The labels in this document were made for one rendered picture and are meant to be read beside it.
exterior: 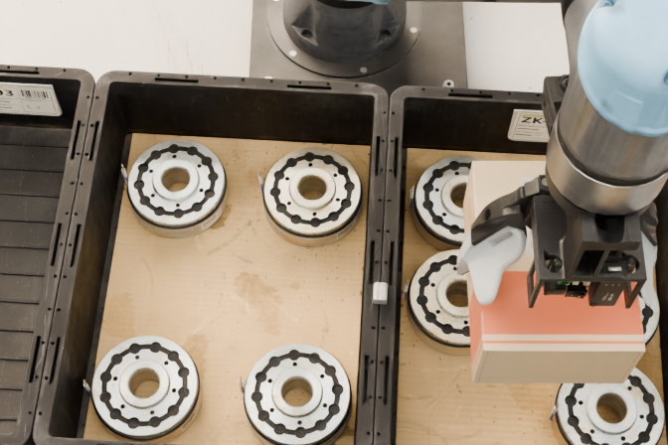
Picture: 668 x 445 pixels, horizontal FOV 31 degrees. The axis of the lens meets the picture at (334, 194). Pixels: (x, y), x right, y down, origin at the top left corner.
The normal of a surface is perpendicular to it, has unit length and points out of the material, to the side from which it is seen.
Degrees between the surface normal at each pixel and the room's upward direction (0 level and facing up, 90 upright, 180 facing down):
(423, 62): 4
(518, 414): 0
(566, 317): 0
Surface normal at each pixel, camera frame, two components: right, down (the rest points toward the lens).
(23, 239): 0.00, -0.46
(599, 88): -0.80, 0.52
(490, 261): -0.85, -0.24
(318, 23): -0.44, 0.56
